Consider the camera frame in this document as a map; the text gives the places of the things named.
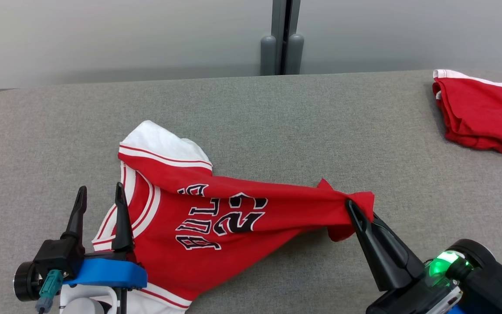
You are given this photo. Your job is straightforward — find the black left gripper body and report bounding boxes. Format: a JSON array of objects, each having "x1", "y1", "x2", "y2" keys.
[{"x1": 14, "y1": 249, "x2": 140, "y2": 302}]

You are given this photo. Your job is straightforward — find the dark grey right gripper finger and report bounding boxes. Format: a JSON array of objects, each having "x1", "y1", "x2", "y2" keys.
[
  {"x1": 346, "y1": 199, "x2": 409, "y2": 292},
  {"x1": 370, "y1": 214, "x2": 426, "y2": 282}
]

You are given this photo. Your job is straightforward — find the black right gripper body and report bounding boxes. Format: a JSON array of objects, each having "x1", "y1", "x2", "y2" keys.
[{"x1": 366, "y1": 239, "x2": 496, "y2": 314}]

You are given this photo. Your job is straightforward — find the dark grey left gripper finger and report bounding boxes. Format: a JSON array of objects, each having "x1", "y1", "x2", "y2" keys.
[
  {"x1": 111, "y1": 182, "x2": 135, "y2": 253},
  {"x1": 61, "y1": 186, "x2": 88, "y2": 240}
]

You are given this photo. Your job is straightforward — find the red basketball jersey number 23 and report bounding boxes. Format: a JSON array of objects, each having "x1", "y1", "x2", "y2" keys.
[{"x1": 92, "y1": 120, "x2": 376, "y2": 314}]

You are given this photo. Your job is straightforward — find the red shorts with white trim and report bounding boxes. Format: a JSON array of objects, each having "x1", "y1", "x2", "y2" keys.
[{"x1": 432, "y1": 69, "x2": 502, "y2": 157}]

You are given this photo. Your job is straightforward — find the teal left cable connector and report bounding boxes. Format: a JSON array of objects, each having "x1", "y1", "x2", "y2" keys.
[{"x1": 35, "y1": 269, "x2": 64, "y2": 314}]

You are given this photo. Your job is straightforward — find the blue left camera bracket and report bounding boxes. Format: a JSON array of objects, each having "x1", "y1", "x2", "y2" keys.
[{"x1": 62, "y1": 257, "x2": 148, "y2": 291}]

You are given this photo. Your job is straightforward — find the grey partition post with feet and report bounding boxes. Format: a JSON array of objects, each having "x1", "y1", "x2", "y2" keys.
[{"x1": 260, "y1": 0, "x2": 305, "y2": 76}]

